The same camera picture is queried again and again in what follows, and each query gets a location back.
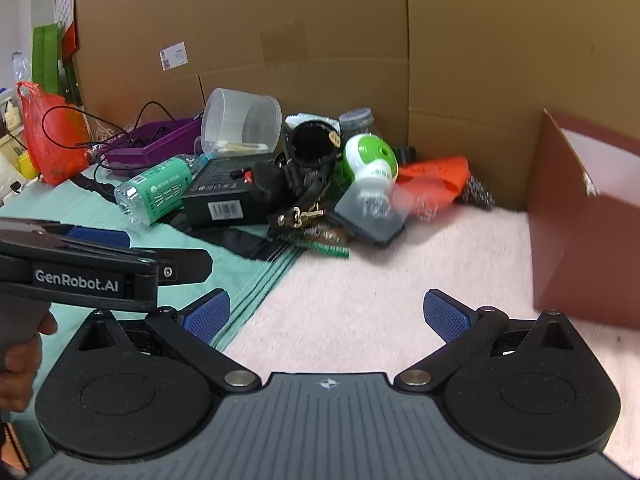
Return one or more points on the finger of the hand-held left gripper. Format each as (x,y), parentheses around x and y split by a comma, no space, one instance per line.
(97,238)
(187,265)

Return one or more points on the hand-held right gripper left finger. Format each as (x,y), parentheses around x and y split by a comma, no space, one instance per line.
(207,312)

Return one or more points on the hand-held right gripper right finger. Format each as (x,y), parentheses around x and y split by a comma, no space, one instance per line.
(447,317)

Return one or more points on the green snack packet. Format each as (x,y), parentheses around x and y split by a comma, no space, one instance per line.
(327,246)

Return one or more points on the red-brown cardboard box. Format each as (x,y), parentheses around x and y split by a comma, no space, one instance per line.
(575,260)

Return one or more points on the translucent plastic cup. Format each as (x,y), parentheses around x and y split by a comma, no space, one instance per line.
(235,115)

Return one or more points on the black round container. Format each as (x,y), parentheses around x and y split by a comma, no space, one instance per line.
(312,142)

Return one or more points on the person's left hand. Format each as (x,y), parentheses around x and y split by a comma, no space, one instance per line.
(17,380)

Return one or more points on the teal cloth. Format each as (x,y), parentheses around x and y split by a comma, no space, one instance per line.
(100,210)

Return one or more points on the pink towel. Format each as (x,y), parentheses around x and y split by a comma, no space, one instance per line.
(375,300)

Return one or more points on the black product box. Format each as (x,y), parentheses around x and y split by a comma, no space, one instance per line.
(215,195)

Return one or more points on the green label water bottle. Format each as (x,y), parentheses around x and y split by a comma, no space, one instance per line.
(160,187)

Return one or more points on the yellow plastic item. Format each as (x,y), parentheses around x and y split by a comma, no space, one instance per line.
(27,166)

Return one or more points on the orange plastic bag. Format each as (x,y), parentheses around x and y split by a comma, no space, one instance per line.
(55,145)

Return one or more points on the purple plastic tray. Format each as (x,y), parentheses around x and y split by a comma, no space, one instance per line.
(155,149)

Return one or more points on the black knob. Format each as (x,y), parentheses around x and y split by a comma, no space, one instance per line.
(267,180)

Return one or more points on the key bunch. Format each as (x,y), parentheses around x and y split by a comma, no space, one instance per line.
(302,216)

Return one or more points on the orange perforated rubber piece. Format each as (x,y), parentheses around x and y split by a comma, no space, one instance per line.
(440,175)

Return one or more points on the small black box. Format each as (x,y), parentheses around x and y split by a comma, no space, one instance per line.
(406,153)

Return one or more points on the green white plastic bottle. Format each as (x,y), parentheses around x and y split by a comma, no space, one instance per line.
(370,160)

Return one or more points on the green folder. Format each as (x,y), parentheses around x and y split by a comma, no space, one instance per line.
(46,60)

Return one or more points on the white paper label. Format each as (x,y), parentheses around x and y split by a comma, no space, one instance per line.
(173,55)

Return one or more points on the glass jar grey lid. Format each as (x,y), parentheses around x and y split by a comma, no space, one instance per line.
(356,119)

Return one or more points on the large cardboard panel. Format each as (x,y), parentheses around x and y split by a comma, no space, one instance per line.
(350,35)

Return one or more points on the red wall calendar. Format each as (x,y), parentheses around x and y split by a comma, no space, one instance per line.
(65,0)

